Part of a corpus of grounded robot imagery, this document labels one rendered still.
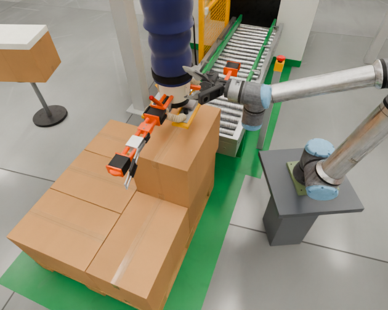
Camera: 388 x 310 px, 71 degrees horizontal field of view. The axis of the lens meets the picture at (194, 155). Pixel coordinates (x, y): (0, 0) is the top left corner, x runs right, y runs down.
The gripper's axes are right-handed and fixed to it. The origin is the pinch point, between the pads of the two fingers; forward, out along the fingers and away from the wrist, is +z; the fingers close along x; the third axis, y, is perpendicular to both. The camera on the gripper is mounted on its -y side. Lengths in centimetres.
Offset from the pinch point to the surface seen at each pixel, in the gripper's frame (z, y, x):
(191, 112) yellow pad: 4.6, 22.6, -34.8
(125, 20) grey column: 111, 133, -39
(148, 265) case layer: 7, -48, -94
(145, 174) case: 27, -3, -70
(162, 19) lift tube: 14.6, 17.2, 17.8
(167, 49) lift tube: 14.2, 17.7, 4.2
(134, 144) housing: 16.2, -20.5, -22.8
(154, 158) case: 20, -2, -54
